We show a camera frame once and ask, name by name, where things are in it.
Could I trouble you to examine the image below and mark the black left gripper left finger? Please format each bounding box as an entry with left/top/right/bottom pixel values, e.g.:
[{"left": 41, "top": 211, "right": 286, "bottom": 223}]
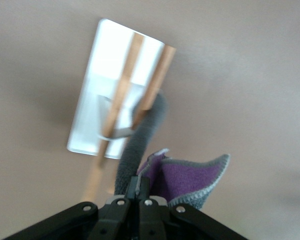
[{"left": 2, "top": 176, "right": 139, "bottom": 240}]

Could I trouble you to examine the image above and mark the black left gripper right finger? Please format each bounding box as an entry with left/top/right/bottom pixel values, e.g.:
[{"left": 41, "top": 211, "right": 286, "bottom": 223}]
[{"left": 133, "top": 177, "right": 251, "bottom": 240}]

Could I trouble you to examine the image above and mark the grey and purple microfibre towel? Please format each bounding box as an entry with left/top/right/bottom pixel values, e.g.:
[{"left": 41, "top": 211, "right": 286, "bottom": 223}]
[{"left": 114, "top": 91, "right": 231, "bottom": 211}]

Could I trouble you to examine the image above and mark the white rack with wooden rods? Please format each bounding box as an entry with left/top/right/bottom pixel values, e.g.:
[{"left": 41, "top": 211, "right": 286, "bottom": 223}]
[{"left": 66, "top": 17, "right": 177, "bottom": 198}]

